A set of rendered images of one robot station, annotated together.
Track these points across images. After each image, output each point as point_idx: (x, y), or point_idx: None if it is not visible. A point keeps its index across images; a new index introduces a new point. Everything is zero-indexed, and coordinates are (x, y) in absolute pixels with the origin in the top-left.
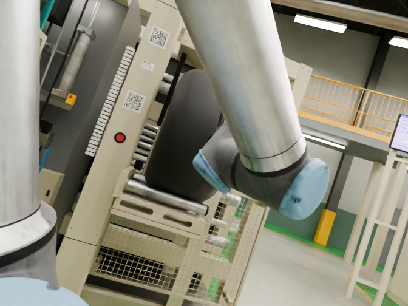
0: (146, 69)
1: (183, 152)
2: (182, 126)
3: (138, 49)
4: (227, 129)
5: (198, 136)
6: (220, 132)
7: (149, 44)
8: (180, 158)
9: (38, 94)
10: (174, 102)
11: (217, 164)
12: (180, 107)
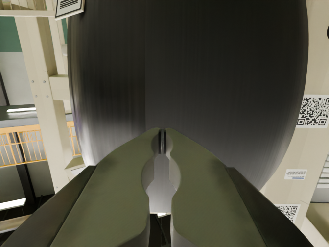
0: (297, 168)
1: (242, 42)
2: (268, 122)
3: (313, 190)
4: None
5: (210, 110)
6: None
7: (296, 202)
8: (244, 14)
9: None
10: (280, 161)
11: None
12: (274, 163)
